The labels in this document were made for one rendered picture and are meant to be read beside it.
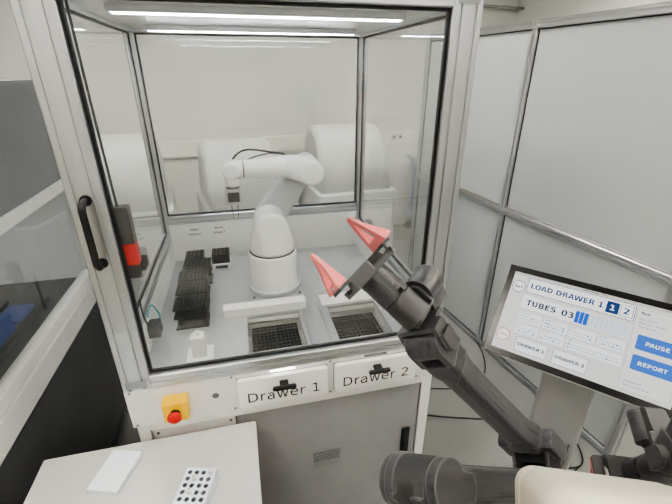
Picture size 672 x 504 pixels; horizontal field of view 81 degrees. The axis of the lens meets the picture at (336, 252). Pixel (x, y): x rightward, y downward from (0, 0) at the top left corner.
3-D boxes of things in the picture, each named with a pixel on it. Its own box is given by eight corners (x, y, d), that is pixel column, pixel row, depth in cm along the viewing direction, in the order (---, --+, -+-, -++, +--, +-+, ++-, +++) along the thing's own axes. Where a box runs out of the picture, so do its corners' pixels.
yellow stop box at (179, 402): (189, 421, 121) (185, 403, 118) (164, 425, 119) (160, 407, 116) (191, 408, 125) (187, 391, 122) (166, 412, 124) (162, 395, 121)
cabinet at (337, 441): (419, 513, 178) (438, 374, 145) (178, 575, 156) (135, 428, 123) (359, 371, 262) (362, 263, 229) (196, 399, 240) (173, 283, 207)
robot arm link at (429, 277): (454, 354, 64) (412, 359, 70) (475, 312, 72) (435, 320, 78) (417, 294, 62) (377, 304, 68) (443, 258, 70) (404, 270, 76)
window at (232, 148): (416, 331, 137) (449, 8, 97) (150, 372, 118) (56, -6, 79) (416, 330, 137) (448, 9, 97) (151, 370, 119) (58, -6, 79)
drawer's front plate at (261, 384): (327, 393, 134) (327, 367, 129) (240, 409, 128) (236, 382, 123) (326, 389, 135) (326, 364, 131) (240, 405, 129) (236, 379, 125)
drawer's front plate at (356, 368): (414, 378, 141) (417, 353, 136) (335, 392, 134) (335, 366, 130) (412, 374, 142) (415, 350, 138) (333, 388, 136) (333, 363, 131)
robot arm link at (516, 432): (567, 469, 77) (513, 463, 85) (567, 440, 81) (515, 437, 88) (443, 343, 61) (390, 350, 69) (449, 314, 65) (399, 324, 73)
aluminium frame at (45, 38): (439, 342, 139) (486, -12, 95) (122, 393, 117) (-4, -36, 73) (360, 240, 223) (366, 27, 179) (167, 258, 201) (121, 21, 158)
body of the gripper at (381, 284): (376, 254, 72) (406, 282, 72) (340, 293, 68) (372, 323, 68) (388, 242, 67) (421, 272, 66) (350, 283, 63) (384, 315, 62)
